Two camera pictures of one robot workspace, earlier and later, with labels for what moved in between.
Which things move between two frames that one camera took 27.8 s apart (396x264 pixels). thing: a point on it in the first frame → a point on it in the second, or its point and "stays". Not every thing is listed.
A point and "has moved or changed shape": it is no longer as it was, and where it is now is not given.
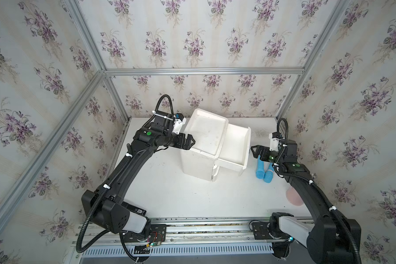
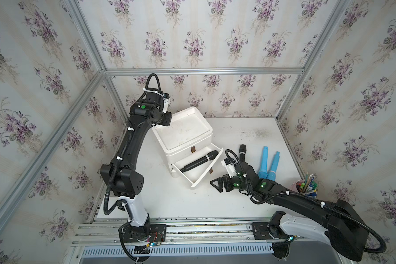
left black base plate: (156, 232) stays
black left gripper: (187, 144) → (165, 122)
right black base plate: (261, 231) stays
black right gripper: (265, 149) → (220, 180)
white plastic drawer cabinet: (199, 161) has moved or changed shape
